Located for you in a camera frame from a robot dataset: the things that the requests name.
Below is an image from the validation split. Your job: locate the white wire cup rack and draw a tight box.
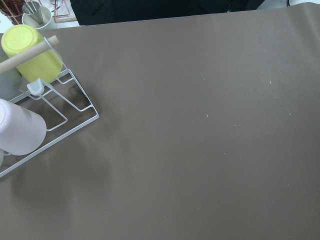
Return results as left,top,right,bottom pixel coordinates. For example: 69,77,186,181
0,35,100,179

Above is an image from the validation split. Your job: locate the yellow cup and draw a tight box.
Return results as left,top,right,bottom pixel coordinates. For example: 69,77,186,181
1,24,63,83

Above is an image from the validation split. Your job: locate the black bracket device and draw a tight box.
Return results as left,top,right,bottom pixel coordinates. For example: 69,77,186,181
70,0,263,26

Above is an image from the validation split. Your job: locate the pink cup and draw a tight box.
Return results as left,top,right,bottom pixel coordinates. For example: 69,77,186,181
0,99,47,156

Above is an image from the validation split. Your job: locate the paper cup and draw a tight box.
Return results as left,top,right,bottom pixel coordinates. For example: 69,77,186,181
22,5,55,31

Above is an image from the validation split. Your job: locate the white cup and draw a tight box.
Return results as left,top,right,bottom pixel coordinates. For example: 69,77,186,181
0,149,4,167

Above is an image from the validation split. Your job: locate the steel jigger in cup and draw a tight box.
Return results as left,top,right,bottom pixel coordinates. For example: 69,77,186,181
22,1,44,26

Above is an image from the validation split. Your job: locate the grey cup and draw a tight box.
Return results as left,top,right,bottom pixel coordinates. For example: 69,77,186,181
0,68,22,101

